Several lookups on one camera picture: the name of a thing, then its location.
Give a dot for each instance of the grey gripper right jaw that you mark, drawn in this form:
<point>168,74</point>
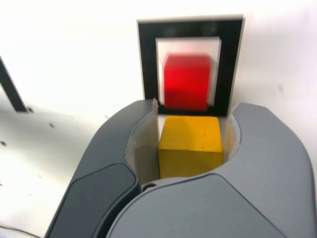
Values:
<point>235,203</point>

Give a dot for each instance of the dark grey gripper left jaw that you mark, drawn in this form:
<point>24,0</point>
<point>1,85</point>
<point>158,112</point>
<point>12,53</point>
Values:
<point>104,173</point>

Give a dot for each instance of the yellow cube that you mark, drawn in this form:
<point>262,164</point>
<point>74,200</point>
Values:
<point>190,141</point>

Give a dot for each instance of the red cube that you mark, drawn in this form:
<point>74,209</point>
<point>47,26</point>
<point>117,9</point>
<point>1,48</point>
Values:
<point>187,81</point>

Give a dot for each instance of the black tape square outline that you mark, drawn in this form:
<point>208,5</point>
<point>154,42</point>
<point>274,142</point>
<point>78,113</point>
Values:
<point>148,62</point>

